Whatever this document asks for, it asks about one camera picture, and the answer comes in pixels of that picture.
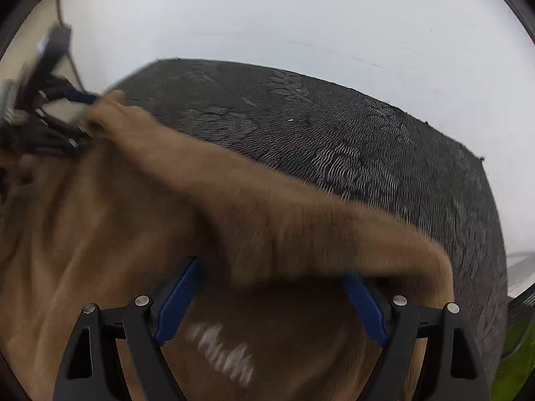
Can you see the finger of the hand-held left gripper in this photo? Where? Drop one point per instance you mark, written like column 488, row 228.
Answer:
column 81, row 97
column 58, row 131

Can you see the dark patterned tablecloth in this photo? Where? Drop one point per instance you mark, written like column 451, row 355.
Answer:
column 334, row 133

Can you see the green bag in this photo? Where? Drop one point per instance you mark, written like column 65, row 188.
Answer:
column 514, row 363

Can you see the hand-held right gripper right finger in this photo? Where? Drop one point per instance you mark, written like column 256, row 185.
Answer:
column 365, row 309

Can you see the brown fleece sweater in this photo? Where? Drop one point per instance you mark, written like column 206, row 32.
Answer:
column 125, row 217

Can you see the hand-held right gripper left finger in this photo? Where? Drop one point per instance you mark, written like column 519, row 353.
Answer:
column 177, row 300

